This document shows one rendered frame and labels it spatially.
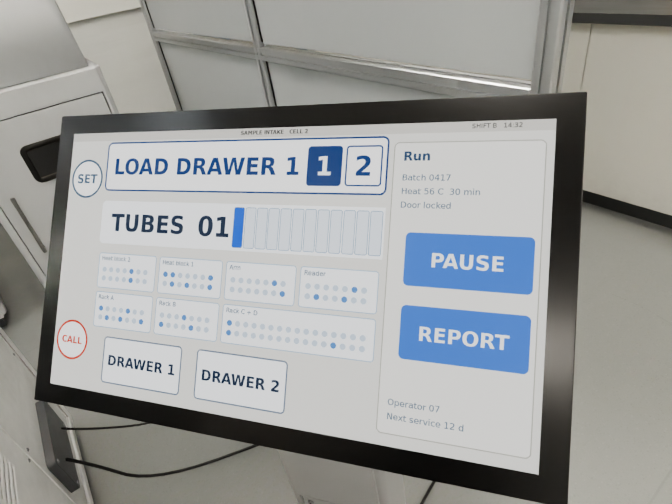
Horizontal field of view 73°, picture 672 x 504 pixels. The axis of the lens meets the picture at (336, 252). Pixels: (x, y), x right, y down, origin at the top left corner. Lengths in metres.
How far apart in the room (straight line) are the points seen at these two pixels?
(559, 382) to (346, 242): 0.20
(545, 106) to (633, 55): 1.91
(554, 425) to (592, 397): 1.34
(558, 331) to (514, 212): 0.10
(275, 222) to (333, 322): 0.10
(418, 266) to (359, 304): 0.06
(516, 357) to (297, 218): 0.21
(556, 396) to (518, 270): 0.10
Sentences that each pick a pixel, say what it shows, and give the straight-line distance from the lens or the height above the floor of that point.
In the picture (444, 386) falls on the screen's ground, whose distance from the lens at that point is 0.39.
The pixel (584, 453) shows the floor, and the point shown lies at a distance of 1.60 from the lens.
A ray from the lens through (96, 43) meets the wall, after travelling 3.89.
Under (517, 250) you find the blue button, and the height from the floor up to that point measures 1.10.
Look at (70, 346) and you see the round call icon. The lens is 0.56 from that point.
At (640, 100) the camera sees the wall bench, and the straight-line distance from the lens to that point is 2.34.
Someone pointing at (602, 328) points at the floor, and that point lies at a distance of 1.95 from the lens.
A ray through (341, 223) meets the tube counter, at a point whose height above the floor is 1.12.
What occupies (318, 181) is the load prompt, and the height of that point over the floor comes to 1.15.
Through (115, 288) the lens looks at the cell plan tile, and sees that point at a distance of 0.52.
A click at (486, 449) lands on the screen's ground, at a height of 0.99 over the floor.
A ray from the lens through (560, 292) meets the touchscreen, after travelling 0.38.
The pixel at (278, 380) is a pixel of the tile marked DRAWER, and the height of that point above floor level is 1.01.
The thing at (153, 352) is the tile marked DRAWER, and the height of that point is 1.01.
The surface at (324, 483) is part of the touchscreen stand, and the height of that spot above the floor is 0.68.
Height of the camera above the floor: 1.33
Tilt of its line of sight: 35 degrees down
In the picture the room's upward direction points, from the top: 10 degrees counter-clockwise
